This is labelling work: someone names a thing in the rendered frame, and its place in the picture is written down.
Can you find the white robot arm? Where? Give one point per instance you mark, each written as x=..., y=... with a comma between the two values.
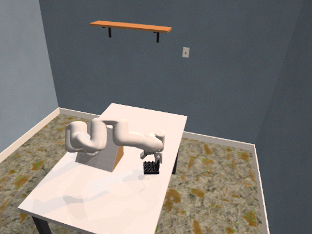
x=77, y=139

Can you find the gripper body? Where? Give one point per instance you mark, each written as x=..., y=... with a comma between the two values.
x=158, y=156

